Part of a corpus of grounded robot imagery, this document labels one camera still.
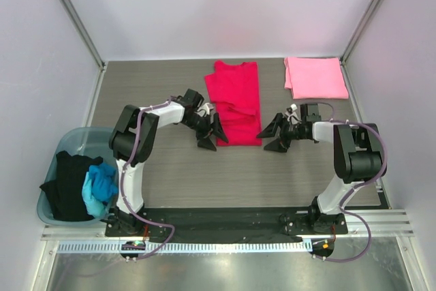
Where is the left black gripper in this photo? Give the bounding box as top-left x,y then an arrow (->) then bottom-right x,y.
183,113 -> 228,151

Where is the red t shirt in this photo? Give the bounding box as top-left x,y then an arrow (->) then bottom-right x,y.
204,61 -> 262,147

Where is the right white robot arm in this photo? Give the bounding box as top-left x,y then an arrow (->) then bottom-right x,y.
256,102 -> 387,236

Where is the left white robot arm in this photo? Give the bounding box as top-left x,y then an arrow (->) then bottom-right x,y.
107,89 -> 229,236

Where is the folded pink t shirt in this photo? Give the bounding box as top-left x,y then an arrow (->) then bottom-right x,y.
283,57 -> 349,99

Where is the blue t shirt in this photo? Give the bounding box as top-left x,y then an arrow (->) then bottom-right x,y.
82,163 -> 119,218

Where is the blue plastic basket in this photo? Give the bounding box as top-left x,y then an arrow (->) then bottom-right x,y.
37,127 -> 116,227

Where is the black t shirt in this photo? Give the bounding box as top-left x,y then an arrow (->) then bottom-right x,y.
40,151 -> 104,222

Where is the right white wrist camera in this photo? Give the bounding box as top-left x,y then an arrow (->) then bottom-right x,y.
285,104 -> 300,123

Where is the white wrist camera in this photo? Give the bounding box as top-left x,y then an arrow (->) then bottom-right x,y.
196,102 -> 215,117
285,104 -> 300,123

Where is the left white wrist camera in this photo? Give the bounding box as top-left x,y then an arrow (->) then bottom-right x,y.
196,102 -> 215,117

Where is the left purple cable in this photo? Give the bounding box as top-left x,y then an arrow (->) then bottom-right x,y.
120,98 -> 176,260

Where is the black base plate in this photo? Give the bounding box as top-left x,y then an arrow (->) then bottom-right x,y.
105,206 -> 348,244

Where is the white slotted cable duct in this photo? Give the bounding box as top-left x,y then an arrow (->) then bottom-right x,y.
57,239 -> 312,255

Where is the right aluminium frame post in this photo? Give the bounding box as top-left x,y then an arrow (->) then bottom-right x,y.
340,0 -> 405,64

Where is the aluminium frame post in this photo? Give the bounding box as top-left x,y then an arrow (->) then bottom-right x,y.
37,0 -> 107,69
340,0 -> 405,64

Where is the left aluminium frame post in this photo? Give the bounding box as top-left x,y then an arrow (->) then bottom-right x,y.
37,0 -> 107,69

